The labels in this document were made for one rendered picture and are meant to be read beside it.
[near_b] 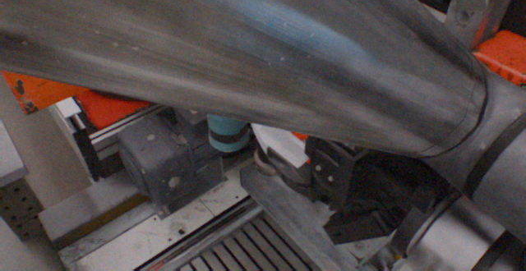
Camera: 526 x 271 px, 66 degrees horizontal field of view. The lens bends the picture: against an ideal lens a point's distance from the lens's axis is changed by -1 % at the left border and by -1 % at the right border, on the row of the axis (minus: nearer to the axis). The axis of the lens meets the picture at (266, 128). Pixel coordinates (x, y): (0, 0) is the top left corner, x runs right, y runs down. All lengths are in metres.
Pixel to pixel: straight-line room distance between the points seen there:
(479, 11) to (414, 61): 0.34
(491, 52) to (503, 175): 0.28
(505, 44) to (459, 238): 0.28
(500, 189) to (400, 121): 0.10
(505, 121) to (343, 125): 0.13
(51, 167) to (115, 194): 0.41
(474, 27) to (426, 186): 0.23
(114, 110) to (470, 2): 1.12
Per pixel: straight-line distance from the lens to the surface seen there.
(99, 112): 1.40
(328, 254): 1.15
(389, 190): 0.35
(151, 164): 1.01
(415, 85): 0.17
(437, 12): 0.66
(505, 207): 0.27
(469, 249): 0.33
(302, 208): 1.13
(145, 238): 1.28
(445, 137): 0.23
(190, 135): 1.10
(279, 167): 0.40
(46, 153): 1.75
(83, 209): 1.34
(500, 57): 0.52
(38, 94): 1.02
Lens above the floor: 1.14
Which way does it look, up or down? 45 degrees down
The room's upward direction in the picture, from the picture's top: straight up
